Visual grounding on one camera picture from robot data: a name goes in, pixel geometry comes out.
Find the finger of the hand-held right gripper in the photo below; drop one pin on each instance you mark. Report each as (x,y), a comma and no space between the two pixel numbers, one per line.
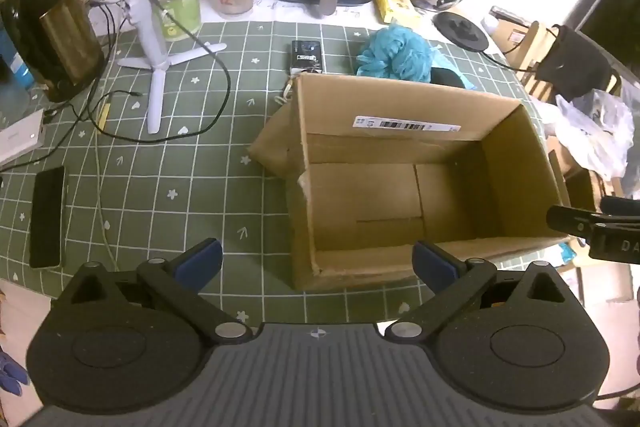
(570,218)

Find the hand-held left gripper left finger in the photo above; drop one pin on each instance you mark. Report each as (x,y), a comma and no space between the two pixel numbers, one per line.
(200,264)

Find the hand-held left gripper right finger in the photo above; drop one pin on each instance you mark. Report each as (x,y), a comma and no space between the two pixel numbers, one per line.
(435,264)

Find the brown cardboard box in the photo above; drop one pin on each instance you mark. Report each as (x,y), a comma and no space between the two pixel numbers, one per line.
(365,197)

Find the blue bath pouf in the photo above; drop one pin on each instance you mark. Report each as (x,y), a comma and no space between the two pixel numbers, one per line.
(395,52)

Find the white plastic bag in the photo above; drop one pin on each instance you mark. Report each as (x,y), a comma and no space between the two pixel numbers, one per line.
(595,132)

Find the green checked tablecloth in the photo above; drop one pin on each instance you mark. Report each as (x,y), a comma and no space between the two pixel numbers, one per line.
(200,167)

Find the black bag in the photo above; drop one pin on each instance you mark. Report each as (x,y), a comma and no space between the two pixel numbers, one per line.
(575,62)

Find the black smartphone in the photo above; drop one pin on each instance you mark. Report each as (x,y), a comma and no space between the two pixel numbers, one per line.
(47,217)

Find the wooden chair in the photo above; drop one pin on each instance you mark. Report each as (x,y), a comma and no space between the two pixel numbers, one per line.
(534,38)

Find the small cardboard box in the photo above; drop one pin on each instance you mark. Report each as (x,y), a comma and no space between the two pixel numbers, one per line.
(512,34)

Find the black monitor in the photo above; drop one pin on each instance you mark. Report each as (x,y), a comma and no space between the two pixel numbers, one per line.
(615,7)

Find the black round kettle base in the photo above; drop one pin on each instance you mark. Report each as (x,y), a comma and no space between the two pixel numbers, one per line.
(460,29)

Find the blue cloth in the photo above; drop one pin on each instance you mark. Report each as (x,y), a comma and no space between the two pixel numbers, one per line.
(10,372)

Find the white power bank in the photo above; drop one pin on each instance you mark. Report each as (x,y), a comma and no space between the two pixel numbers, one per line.
(20,137)

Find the small black box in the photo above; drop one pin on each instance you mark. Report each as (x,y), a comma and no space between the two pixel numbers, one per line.
(305,54)

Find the white gimbal tripod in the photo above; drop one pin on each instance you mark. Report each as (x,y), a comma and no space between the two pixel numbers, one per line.
(150,32)

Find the green label jar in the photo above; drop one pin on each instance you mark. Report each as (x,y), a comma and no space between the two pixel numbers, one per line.
(182,12)

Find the yellow packet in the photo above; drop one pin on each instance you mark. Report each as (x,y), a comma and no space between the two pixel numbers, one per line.
(395,4)

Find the white table runner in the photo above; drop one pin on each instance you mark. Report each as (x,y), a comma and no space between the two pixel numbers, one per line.
(280,9)

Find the black countertop appliance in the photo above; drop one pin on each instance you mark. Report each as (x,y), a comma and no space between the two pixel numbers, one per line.
(50,32)

